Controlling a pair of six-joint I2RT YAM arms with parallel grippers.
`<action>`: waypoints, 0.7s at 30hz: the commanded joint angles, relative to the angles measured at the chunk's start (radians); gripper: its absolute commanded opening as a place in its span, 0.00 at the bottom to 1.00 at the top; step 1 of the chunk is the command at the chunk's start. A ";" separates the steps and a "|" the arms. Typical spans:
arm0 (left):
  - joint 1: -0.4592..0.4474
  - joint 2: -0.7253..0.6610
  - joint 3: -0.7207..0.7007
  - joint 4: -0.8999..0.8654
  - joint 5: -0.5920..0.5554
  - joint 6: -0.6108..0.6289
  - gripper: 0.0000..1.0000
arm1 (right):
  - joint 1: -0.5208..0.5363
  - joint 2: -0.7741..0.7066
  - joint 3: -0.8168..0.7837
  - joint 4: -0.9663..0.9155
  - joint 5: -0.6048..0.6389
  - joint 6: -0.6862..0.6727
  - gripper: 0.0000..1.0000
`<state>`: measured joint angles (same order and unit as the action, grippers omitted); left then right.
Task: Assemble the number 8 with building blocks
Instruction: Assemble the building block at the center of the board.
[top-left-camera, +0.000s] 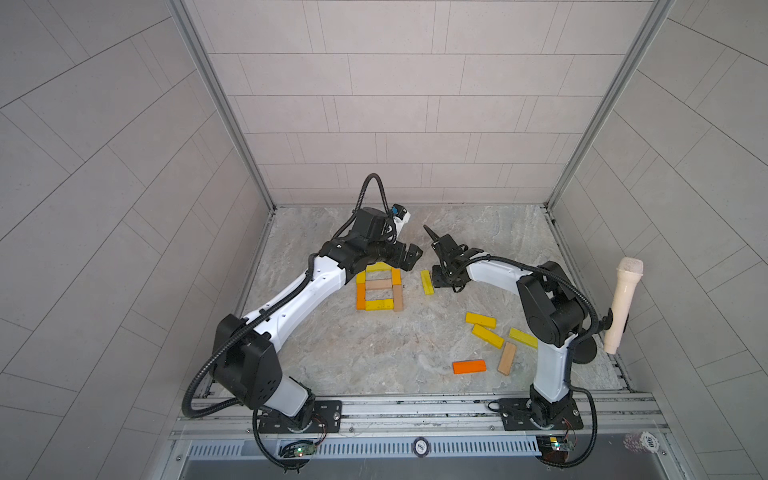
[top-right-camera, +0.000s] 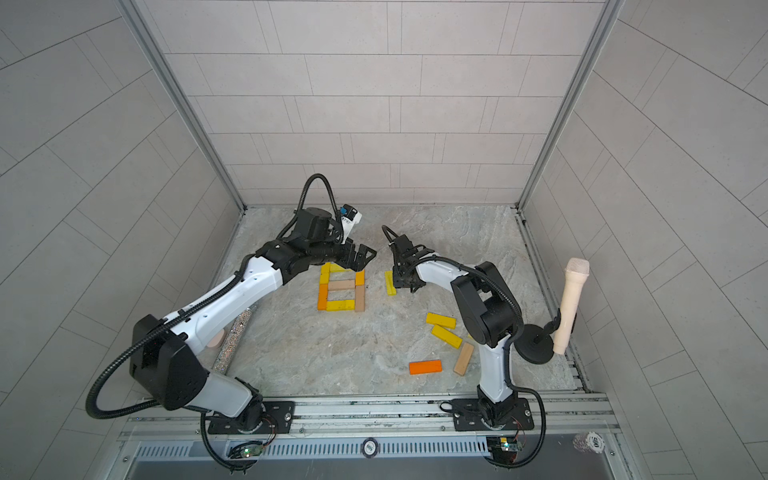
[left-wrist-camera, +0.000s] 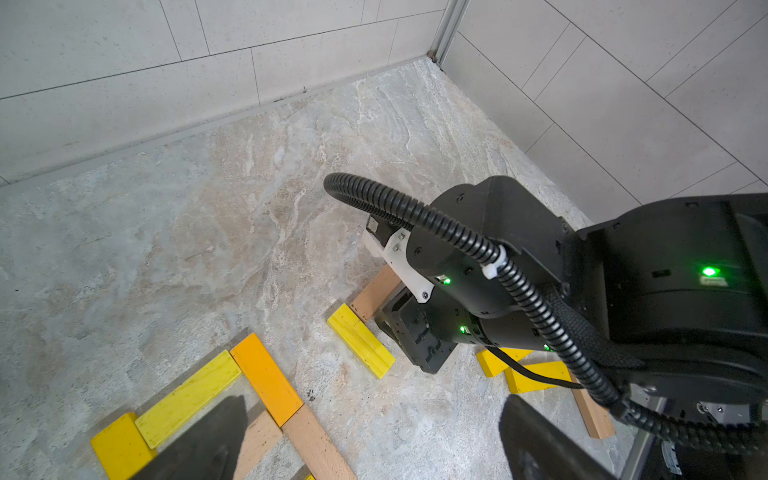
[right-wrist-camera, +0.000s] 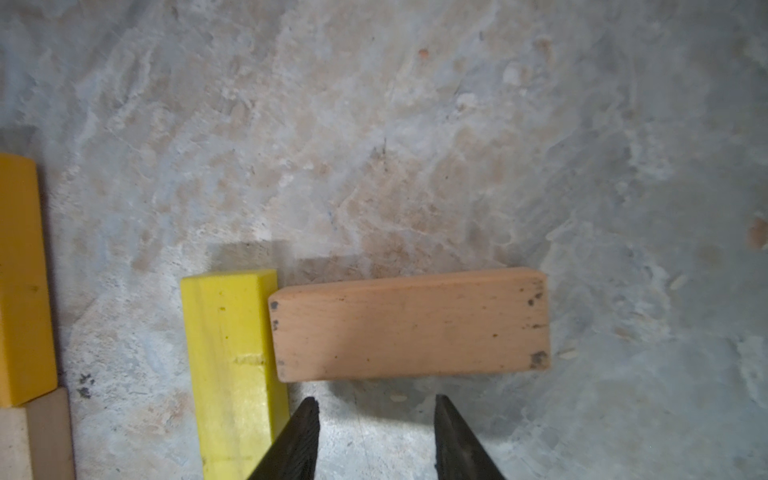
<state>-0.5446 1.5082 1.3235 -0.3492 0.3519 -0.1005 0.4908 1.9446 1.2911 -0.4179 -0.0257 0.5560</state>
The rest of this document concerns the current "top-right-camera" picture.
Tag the black microphone stand base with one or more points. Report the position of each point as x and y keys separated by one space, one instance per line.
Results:
x=536 y=344

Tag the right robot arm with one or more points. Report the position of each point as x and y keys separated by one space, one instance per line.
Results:
x=490 y=314

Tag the tan block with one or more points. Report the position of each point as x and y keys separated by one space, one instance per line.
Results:
x=341 y=285
x=359 y=298
x=464 y=358

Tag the left circuit board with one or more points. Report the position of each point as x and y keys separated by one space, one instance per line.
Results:
x=250 y=449

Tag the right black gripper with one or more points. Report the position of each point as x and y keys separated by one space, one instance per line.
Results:
x=398 y=268

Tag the right circuit board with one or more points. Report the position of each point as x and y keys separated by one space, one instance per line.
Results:
x=504 y=450

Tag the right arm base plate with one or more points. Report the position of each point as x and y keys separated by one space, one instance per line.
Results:
x=480 y=414

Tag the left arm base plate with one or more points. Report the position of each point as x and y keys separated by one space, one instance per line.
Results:
x=268 y=417

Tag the circuit board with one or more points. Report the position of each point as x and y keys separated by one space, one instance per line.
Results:
x=250 y=449
x=504 y=450

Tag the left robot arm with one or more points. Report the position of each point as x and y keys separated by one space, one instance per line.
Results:
x=163 y=355

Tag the glitter silver microphone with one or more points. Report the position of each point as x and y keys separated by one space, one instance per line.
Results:
x=231 y=342

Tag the beige microphone on stand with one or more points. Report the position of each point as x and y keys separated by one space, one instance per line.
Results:
x=576 y=274

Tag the aluminium rail frame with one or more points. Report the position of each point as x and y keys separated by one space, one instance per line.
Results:
x=378 y=416

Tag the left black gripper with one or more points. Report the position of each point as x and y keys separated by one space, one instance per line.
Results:
x=358 y=263

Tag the pink round pad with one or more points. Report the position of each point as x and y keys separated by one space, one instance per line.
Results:
x=217 y=340

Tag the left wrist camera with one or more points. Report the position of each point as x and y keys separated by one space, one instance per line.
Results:
x=350 y=217

